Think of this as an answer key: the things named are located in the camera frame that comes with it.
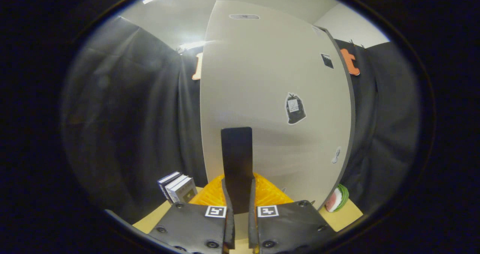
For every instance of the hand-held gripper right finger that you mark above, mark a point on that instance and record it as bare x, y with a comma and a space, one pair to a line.
244, 160

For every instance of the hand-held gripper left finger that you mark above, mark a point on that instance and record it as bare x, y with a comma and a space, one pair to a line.
229, 160

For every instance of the grey shoe cabinet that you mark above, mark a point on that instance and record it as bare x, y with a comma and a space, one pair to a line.
352, 108

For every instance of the white portrait cover book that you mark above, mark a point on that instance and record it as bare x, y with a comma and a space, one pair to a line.
185, 192

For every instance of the dark blue book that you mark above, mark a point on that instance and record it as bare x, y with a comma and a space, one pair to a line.
165, 183

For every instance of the watermelon slice toy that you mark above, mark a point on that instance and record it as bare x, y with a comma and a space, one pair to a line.
335, 199

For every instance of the black backdrop cloth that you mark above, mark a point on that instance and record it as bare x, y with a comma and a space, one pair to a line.
131, 115

